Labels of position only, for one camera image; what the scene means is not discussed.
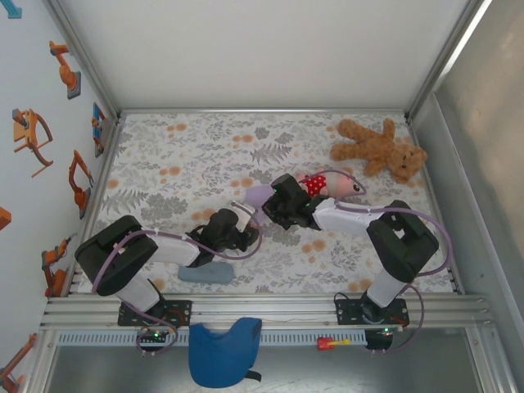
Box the purple paper sheet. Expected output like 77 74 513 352
244 184 274 210

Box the thin aluminium frame rail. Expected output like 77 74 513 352
118 107 410 115

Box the blue orange grey wall sticker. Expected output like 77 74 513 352
90 102 106 159

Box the white slotted cable duct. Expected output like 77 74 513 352
55 330 368 347

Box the floral print tablecloth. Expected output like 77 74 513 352
77 112 455 295

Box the grey blue fabric pouch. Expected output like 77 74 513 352
177 262 235 284

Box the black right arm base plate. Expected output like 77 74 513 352
334 298 409 328

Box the aluminium table side rail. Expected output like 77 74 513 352
61 118 126 298
404 114 466 296

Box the orange gripper wall sticker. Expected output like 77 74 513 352
11 108 55 178

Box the aluminium frame post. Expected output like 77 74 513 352
43 0 124 124
403 0 499 124

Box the brown teddy bear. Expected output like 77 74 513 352
329 118 428 184

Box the red yellow small tool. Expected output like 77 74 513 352
317 336 352 351

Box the pink plush doll red swimsuit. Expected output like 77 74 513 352
295 167 368 197

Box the wide aluminium table rail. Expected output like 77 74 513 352
38 292 492 331

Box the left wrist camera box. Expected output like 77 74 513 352
230 201 255 233

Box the blue fabric cap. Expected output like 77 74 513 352
187 317 263 389

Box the blue machine wall sticker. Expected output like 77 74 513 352
0 0 24 20

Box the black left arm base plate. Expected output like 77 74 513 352
117 299 193 328

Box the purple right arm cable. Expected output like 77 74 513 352
302 169 455 355

